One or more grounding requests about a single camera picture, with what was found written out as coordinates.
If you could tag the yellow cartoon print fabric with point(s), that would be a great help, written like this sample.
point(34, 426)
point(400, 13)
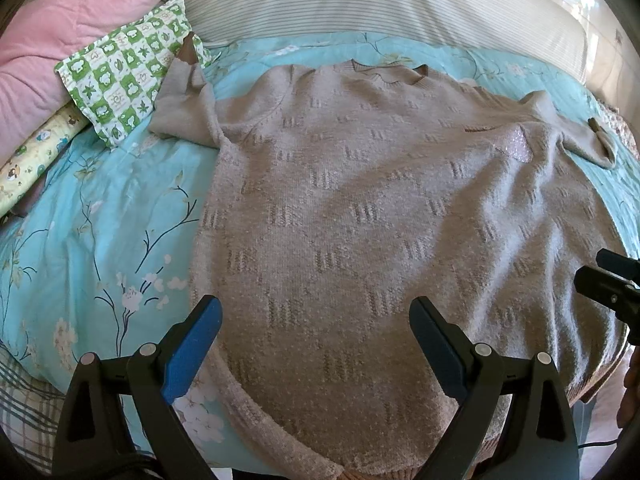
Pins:
point(32, 159)

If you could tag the pink quilted comforter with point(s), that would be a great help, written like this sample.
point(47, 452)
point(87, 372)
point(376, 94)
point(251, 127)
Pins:
point(41, 34)

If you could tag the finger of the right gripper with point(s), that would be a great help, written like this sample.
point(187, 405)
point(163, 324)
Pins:
point(606, 289)
point(627, 268)

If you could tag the plaid fabric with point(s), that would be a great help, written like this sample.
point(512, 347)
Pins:
point(30, 410)

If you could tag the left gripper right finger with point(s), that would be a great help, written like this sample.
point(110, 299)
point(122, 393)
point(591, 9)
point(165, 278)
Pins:
point(513, 419)

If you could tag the grey striped bolster pillow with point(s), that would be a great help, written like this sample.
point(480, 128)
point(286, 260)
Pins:
point(538, 28)

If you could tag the green white checkered pillow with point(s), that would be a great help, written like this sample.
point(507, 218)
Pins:
point(114, 81)

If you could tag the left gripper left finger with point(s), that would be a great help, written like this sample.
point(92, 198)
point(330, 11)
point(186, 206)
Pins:
point(118, 419)

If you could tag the beige knit sweater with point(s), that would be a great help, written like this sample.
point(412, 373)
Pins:
point(343, 192)

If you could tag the right hand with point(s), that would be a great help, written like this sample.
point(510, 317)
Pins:
point(631, 398)

